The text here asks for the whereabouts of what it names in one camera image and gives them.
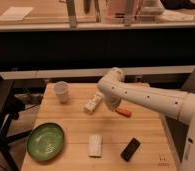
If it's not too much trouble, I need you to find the green ceramic plate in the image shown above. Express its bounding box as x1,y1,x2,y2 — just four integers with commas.
27,123,65,162

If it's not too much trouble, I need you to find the white folded sponge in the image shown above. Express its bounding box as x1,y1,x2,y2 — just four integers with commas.
88,134,103,157

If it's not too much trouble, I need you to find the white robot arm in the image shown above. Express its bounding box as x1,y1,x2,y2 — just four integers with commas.
98,67,195,124

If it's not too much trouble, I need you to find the white paper sheet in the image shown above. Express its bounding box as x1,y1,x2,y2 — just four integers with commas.
0,6,33,21

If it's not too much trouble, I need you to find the black rectangular box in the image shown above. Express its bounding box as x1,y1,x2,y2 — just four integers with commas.
121,138,140,161

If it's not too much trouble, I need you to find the black office chair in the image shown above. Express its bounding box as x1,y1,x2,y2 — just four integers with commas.
0,76,30,171

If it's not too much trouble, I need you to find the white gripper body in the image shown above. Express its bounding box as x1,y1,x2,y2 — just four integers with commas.
103,95,121,111

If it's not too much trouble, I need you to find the white plastic bottle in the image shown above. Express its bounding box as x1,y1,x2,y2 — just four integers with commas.
84,91,103,114

